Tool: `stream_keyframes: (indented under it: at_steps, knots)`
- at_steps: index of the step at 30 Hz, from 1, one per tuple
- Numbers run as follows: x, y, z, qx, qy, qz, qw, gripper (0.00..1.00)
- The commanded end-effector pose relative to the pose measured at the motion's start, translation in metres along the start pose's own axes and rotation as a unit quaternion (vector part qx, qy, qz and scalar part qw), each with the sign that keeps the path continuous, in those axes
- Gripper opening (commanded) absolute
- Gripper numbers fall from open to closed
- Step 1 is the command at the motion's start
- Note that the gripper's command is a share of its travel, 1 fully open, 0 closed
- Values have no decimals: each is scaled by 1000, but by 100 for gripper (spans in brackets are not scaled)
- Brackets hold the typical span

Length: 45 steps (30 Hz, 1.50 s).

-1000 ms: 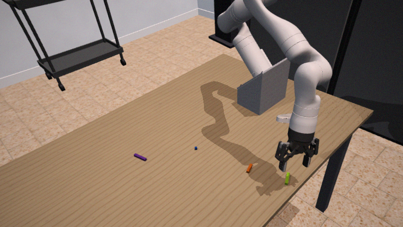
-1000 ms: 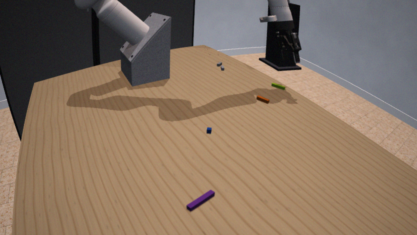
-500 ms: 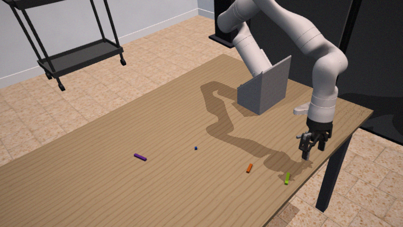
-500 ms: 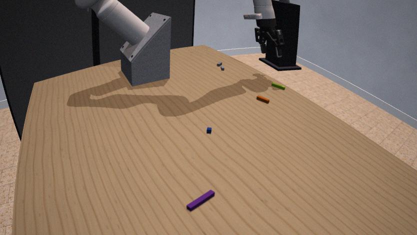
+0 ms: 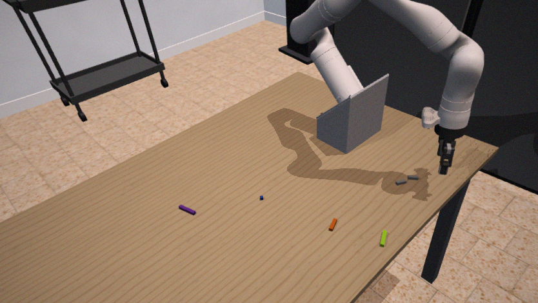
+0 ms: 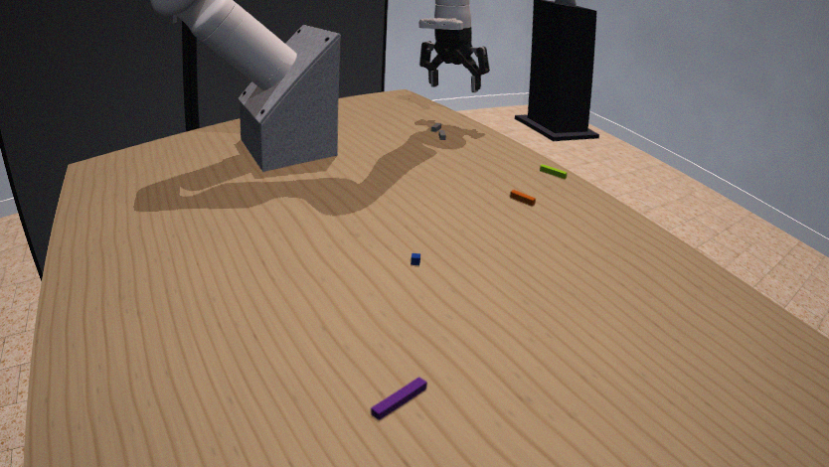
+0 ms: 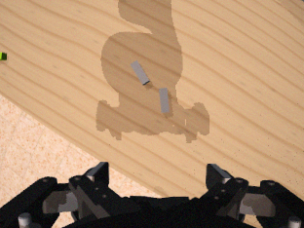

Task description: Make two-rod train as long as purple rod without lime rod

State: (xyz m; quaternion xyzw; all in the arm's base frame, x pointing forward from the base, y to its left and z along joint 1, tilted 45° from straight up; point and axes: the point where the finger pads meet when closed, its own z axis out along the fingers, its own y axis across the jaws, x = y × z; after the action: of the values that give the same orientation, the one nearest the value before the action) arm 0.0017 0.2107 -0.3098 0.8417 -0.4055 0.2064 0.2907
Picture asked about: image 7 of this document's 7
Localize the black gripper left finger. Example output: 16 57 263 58
0 162 141 228

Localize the lime green rod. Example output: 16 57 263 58
0 53 7 60

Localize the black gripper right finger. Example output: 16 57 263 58
181 164 304 228

